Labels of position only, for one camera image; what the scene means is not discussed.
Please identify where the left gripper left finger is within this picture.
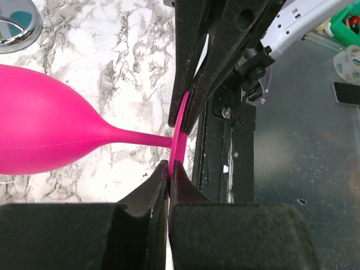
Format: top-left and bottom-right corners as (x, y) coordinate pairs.
(1, 160), (168, 269)

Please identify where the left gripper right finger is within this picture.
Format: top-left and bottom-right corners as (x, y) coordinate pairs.
(168, 161), (321, 269)

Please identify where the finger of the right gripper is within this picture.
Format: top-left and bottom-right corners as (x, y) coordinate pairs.
(181, 1), (278, 133)
(168, 0), (225, 127)

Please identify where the pink wine glass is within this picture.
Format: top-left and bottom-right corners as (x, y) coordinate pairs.
(1, 65), (187, 175)

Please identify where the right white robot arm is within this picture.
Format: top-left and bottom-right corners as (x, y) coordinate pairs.
(165, 1), (350, 133)

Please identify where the chrome wine glass rack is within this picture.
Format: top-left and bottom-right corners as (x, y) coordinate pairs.
(1, 0), (43, 54)

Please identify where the green storage bin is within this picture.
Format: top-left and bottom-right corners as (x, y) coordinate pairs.
(330, 1), (359, 46)

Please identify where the clear tape roll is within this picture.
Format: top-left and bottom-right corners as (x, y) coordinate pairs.
(333, 45), (359, 85)

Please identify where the black phone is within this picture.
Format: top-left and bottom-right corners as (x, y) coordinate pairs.
(334, 82), (360, 106)

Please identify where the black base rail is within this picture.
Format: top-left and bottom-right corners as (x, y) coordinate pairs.
(192, 94), (256, 203)

